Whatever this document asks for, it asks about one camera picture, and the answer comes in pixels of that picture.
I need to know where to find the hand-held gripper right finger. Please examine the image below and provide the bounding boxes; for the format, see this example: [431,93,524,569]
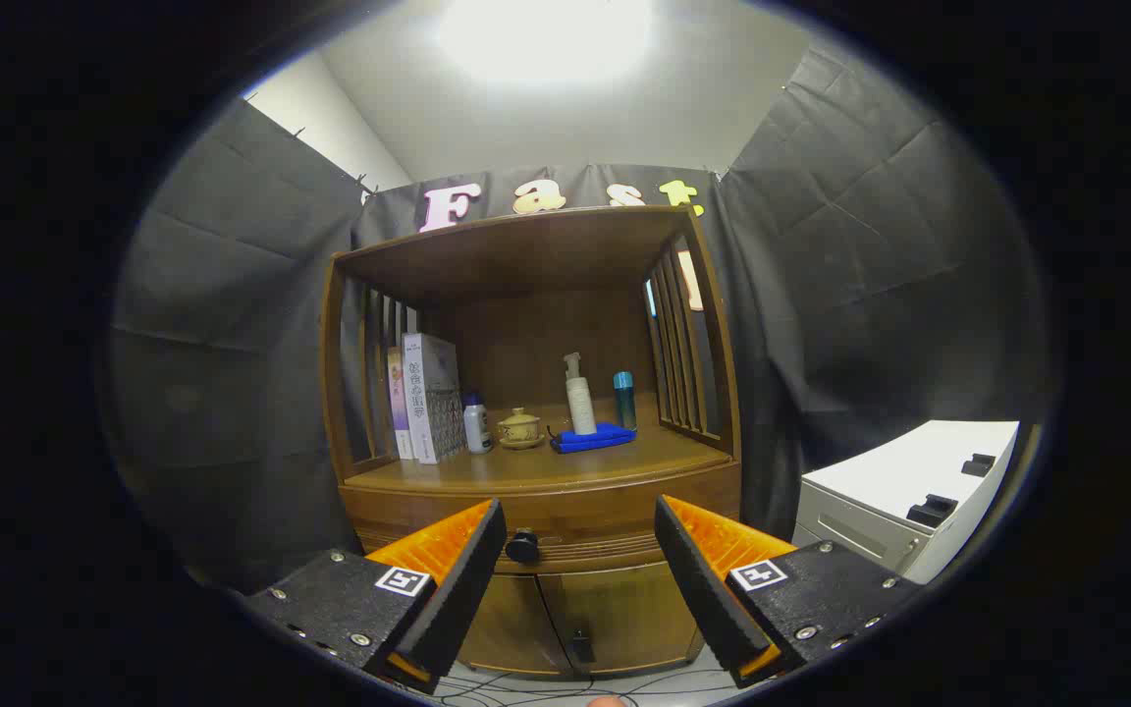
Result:
[654,494,923,688]

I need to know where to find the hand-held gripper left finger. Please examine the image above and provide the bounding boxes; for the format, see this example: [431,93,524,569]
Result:
[244,498,508,695]

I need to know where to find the wooden drawer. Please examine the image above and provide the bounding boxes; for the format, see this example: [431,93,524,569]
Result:
[342,462,743,575]

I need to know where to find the wooden cabinet door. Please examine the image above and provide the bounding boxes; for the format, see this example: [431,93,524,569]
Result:
[458,572,566,677]
[538,562,709,677]

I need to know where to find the wooden countertop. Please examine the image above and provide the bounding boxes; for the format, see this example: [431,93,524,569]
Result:
[345,398,733,495]

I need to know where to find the white drawer unit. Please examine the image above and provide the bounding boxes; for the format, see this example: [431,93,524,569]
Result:
[794,420,1021,586]

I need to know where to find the wooden cabinet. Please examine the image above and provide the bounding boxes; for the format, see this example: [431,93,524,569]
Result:
[318,204,745,680]

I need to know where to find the white bottle with blue cap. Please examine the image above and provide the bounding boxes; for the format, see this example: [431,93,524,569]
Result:
[463,393,494,455]

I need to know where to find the yellow lidded teacup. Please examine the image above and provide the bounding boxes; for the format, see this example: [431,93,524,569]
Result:
[496,407,547,451]

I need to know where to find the blue folded cloth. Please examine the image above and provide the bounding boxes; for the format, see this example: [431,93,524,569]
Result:
[550,422,638,455]

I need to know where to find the thin purple book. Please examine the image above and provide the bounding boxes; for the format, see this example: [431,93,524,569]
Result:
[387,346,415,461]

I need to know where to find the thick white book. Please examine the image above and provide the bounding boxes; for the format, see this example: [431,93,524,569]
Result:
[403,332,466,464]

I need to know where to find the white pump bottle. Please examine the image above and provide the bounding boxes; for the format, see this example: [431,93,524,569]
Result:
[564,353,598,436]

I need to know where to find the black floor cables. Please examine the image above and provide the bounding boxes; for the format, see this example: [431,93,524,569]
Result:
[438,666,743,707]

